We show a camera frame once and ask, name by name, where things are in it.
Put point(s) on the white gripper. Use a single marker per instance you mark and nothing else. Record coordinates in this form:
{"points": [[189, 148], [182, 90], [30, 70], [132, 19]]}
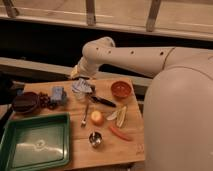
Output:
{"points": [[85, 67]]}

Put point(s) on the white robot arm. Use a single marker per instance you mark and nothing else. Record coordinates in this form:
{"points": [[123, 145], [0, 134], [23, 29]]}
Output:
{"points": [[178, 107]]}

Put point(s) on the red bowl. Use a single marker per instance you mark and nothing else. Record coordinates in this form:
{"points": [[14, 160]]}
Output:
{"points": [[121, 89]]}

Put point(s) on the dark brown bowl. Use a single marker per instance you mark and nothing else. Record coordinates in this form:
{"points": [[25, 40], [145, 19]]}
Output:
{"points": [[26, 102]]}

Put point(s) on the crumpled white blue cloth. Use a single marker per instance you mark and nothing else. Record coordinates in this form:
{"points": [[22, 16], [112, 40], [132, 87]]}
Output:
{"points": [[81, 88]]}

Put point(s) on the dark grape bunch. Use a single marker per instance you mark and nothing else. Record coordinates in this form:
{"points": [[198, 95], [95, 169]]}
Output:
{"points": [[45, 101]]}

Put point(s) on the yellow round fruit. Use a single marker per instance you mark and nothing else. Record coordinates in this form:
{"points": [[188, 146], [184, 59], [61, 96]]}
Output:
{"points": [[97, 118]]}

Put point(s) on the metal spoon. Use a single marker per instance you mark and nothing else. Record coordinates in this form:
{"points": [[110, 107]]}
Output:
{"points": [[83, 122]]}

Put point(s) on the pale banana slice left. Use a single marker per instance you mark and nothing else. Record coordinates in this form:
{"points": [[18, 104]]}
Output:
{"points": [[113, 115]]}

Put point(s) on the wooden cutting board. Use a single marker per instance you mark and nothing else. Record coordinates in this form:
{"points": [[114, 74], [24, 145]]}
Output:
{"points": [[112, 150]]}

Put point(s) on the small metal cup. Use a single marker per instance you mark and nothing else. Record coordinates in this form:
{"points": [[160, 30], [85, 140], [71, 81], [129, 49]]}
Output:
{"points": [[95, 139]]}

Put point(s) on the orange carrot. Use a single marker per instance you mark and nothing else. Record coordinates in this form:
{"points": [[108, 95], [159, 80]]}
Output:
{"points": [[119, 133]]}

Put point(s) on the green plastic tray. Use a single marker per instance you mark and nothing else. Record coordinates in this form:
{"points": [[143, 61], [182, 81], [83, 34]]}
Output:
{"points": [[36, 143]]}

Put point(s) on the black handled knife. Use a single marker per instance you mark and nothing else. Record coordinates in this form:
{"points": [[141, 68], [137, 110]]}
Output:
{"points": [[97, 99]]}

